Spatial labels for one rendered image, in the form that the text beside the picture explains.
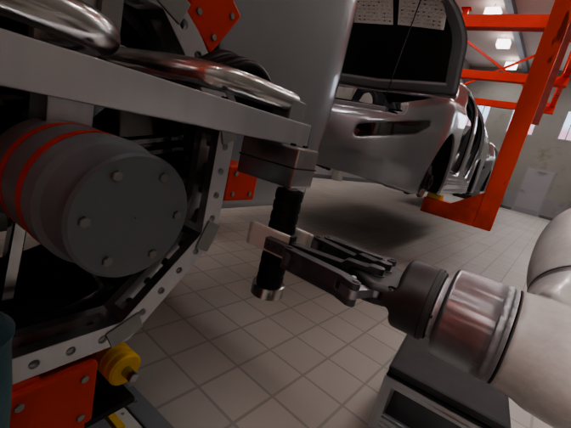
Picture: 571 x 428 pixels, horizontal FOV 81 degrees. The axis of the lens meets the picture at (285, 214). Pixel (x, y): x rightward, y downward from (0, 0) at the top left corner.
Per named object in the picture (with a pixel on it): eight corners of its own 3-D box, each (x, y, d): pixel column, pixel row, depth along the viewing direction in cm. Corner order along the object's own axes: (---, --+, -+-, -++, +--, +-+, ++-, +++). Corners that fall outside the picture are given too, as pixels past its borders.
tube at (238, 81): (202, 104, 53) (214, 32, 51) (302, 124, 43) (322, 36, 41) (85, 71, 39) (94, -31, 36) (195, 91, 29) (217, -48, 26)
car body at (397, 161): (383, 171, 747) (404, 98, 712) (474, 194, 650) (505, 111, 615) (225, 149, 339) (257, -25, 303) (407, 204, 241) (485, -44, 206)
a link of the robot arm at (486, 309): (488, 357, 35) (430, 329, 39) (520, 279, 33) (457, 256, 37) (481, 402, 28) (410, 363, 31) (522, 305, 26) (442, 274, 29)
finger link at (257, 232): (291, 261, 41) (288, 261, 41) (249, 241, 45) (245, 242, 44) (296, 238, 41) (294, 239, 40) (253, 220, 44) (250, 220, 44)
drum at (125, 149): (95, 215, 51) (104, 121, 48) (184, 270, 40) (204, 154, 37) (-28, 222, 40) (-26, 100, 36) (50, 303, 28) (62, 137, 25)
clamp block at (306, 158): (259, 172, 49) (267, 136, 48) (311, 189, 44) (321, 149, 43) (234, 171, 45) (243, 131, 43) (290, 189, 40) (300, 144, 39)
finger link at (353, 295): (392, 301, 36) (386, 322, 31) (346, 284, 37) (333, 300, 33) (398, 280, 35) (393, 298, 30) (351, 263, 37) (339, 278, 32)
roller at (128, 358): (70, 309, 75) (73, 286, 74) (147, 385, 60) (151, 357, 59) (41, 318, 70) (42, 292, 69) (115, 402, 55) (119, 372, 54)
